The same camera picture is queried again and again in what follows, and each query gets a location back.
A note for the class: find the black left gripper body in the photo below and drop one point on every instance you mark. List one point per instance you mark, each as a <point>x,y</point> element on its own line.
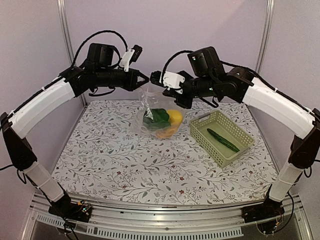
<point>106,78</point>

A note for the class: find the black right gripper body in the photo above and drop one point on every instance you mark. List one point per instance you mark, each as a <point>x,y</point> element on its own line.
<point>203,86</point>

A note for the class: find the yellow lemon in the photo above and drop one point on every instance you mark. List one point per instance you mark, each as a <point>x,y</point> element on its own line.
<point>175,117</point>

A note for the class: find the clear zip top bag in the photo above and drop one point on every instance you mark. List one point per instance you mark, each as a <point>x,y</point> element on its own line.
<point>150,96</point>

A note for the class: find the green white bok choy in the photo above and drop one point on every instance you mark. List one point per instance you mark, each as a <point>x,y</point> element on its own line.
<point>155,119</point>

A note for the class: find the orange yellow mango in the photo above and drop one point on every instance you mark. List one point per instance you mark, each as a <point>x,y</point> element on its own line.
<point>167,132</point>

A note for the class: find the green cucumber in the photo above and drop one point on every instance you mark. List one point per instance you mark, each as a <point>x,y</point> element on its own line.
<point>223,141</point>

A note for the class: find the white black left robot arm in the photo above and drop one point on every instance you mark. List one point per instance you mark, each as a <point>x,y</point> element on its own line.
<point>17,125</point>

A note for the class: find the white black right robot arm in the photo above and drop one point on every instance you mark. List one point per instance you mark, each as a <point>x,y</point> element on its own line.
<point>246,86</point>

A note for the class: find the beige perforated plastic basket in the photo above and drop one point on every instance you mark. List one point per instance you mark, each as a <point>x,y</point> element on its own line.
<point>225,127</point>

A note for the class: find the floral patterned table mat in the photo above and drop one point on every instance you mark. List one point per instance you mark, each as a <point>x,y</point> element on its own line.
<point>105,158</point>

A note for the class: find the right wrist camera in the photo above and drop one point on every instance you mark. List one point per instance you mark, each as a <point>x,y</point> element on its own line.
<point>168,79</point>

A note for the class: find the left aluminium corner post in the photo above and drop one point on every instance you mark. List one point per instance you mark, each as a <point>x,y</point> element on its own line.
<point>66,35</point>

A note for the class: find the aluminium corner post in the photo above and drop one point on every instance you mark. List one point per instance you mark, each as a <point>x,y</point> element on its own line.
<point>265,34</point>
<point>66,35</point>

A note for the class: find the right aluminium corner post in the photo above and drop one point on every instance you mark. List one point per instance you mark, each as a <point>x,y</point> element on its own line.
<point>265,34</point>

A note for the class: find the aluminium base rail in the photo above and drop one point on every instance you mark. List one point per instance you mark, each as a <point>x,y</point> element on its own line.
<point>120,220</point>

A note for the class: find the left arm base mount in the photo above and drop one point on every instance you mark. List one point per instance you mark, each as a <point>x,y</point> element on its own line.
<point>66,209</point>

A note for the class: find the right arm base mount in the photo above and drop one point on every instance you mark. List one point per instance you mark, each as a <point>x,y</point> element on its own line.
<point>268,215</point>

